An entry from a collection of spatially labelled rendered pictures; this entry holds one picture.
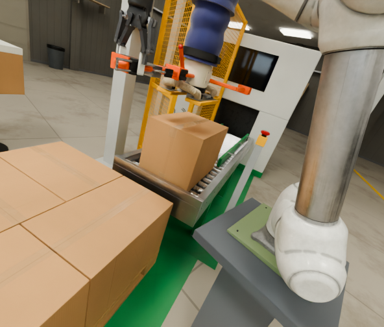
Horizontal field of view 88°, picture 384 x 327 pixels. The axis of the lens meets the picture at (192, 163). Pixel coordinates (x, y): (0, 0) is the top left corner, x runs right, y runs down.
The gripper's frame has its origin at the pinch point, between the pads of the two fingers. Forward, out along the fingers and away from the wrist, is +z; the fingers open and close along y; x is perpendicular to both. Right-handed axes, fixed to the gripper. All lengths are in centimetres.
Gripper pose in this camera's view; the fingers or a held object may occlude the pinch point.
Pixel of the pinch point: (131, 63)
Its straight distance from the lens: 81.6
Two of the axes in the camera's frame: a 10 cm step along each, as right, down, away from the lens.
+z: -2.9, 8.7, 4.1
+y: -8.7, -4.1, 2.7
